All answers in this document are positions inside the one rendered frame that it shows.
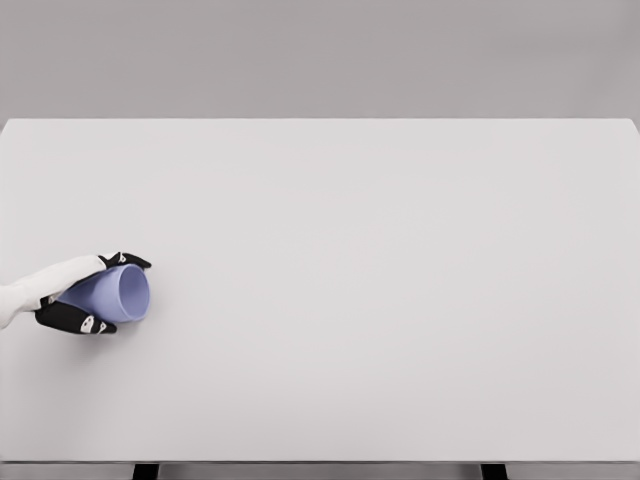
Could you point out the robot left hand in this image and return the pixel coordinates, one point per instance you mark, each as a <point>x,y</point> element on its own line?
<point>60,276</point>

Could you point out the light blue cup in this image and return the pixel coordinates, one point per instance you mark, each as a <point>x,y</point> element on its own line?
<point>120,295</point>

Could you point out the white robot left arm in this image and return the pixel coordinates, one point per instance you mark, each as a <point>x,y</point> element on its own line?
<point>10,302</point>

